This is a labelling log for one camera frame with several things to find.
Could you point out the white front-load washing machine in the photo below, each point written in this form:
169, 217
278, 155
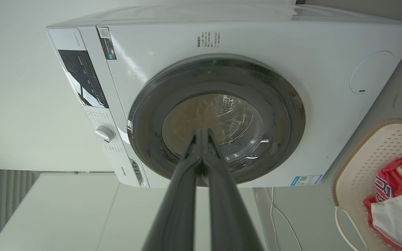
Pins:
326, 115

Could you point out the white cabinet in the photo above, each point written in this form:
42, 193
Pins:
65, 216

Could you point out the blue energy label sticker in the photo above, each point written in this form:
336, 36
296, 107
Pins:
305, 180

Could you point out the black QR code sticker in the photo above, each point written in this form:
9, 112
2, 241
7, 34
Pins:
107, 43

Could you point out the white round control knob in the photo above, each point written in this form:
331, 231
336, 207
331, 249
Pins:
104, 134

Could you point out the cream perforated laundry basket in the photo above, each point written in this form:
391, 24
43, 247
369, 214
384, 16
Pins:
358, 164

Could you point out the round white filter cover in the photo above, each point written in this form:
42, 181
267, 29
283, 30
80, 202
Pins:
372, 72

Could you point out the black washer display panel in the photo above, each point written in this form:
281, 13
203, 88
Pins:
84, 78

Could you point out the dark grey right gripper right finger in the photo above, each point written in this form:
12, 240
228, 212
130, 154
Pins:
229, 212

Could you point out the round dark glass washer door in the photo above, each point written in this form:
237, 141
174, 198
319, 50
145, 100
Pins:
277, 115

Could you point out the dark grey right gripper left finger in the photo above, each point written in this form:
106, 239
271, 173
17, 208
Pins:
176, 209

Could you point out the red and white jersey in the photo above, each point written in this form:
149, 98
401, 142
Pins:
396, 209

